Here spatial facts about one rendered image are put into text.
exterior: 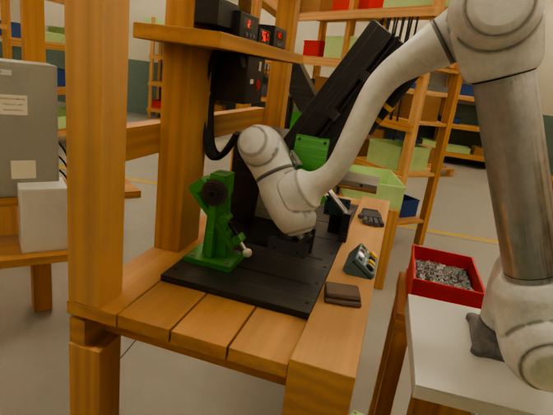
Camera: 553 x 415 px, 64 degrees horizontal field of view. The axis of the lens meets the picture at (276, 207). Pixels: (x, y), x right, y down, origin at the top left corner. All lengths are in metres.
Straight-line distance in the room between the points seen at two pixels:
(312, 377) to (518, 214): 0.51
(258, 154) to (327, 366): 0.49
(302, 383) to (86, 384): 0.57
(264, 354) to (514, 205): 0.58
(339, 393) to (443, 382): 0.23
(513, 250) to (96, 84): 0.86
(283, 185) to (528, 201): 0.51
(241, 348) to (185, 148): 0.62
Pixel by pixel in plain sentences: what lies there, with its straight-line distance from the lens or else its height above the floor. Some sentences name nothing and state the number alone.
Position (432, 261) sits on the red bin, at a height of 0.87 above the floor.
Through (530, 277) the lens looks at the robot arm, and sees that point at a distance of 0.94.
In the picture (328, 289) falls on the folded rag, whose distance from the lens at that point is 1.22.
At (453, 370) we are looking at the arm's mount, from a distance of 1.12.
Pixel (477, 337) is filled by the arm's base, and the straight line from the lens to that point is 1.23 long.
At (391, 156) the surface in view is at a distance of 4.25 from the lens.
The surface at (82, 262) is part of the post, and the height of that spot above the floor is 0.99.
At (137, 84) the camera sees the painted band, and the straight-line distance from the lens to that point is 11.70.
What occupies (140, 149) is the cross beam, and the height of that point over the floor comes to 1.21.
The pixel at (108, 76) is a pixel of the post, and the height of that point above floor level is 1.41.
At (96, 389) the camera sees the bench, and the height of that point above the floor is 0.65.
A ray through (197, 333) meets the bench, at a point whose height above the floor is 0.88.
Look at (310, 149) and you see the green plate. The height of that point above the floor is 1.23.
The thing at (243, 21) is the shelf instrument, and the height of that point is 1.59.
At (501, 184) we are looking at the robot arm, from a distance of 0.88.
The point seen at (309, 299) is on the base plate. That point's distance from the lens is 1.22.
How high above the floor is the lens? 1.47
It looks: 17 degrees down
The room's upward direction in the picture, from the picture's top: 8 degrees clockwise
